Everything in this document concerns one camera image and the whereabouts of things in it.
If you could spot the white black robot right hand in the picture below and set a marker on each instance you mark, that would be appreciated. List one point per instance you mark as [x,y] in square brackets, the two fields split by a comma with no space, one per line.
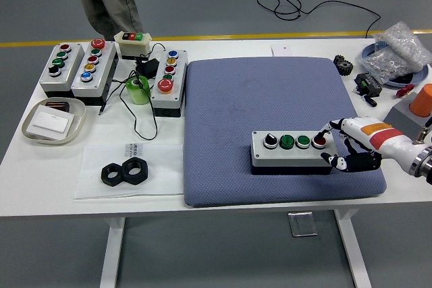
[378,136]

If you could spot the metal floor plate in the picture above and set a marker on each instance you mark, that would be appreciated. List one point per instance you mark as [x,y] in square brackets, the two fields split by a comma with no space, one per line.
[302,224]

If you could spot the white wall switch plate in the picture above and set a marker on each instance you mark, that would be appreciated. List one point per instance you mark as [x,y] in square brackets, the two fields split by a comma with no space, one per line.
[50,122]

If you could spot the large black hex nut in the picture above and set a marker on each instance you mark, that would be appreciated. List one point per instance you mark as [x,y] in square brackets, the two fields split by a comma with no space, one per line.
[143,171]

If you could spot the black metal gear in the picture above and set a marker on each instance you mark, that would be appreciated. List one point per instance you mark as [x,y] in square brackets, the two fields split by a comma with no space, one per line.
[343,65]

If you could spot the black power adapter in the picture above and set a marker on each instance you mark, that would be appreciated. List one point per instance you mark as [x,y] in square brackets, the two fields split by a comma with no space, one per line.
[148,68]

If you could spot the grey control box black knob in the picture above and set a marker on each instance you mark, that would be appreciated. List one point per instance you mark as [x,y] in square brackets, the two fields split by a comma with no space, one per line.
[64,75]

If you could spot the small black clip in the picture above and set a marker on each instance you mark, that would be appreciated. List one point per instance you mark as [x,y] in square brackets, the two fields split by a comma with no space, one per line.
[370,101]

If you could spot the bubble wrap bag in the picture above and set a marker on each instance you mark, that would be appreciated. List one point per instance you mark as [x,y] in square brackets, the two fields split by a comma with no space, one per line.
[405,45]

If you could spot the white card red mark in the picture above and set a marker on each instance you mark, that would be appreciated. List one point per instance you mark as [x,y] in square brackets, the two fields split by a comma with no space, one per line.
[281,51]

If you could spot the dark brown small block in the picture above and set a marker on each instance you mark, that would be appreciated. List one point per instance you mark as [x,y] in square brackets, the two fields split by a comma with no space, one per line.
[57,105]

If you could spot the small black hex nut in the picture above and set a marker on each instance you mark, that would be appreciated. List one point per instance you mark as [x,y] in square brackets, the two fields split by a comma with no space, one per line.
[106,175]

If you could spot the white table leg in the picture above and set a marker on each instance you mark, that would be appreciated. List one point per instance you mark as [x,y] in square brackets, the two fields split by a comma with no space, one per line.
[354,254]
[113,254]

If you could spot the grey five-button box short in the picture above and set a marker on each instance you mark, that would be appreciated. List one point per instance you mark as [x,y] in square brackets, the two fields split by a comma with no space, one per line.
[179,75]

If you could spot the blue round plate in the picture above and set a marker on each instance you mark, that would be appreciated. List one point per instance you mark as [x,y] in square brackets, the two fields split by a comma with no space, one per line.
[418,77]

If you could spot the grey five-button box long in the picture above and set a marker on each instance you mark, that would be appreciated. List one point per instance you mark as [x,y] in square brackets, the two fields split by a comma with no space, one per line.
[101,68]

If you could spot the grey four-button control box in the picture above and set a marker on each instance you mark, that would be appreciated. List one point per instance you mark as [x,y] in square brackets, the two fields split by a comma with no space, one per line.
[260,154]

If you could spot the white oval tray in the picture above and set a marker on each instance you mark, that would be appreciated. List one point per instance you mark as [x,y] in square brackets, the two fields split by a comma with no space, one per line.
[78,119]

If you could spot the clear bag of washers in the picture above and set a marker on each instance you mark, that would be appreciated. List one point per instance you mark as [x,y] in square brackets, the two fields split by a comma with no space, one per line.
[384,65]

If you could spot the black module green terminals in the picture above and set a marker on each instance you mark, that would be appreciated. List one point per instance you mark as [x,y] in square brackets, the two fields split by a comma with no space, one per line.
[369,85]

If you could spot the blue-grey padded mat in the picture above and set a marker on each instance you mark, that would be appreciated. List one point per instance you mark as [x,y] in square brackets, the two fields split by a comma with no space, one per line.
[236,99]

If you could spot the green tape roll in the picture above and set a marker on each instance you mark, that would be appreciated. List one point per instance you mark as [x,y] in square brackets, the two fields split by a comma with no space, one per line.
[138,95]

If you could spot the grey box orange button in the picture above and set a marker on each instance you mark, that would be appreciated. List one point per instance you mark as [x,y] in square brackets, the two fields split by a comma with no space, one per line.
[405,119]

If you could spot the small red clip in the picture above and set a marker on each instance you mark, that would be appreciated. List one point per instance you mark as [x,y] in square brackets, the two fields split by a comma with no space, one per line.
[405,91]

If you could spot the cream three-button switch box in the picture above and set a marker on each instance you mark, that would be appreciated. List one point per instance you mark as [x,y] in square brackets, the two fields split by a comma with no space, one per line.
[133,47]

